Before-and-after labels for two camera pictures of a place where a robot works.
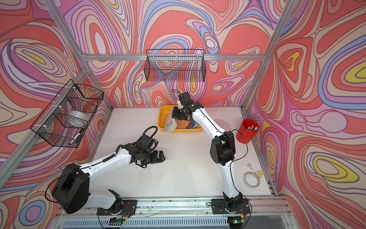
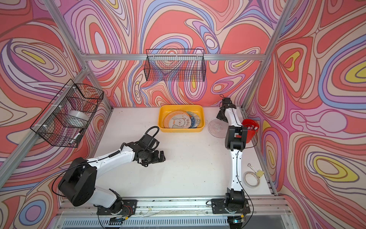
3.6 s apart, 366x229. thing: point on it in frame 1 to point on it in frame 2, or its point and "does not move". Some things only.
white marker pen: x=72 y=141 does not move
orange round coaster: x=182 y=124 to x=167 y=117
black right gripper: x=175 y=115 to x=220 y=116
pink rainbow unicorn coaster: x=223 y=125 does not move
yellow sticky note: x=259 y=173 does not move
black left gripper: x=156 y=159 does not move
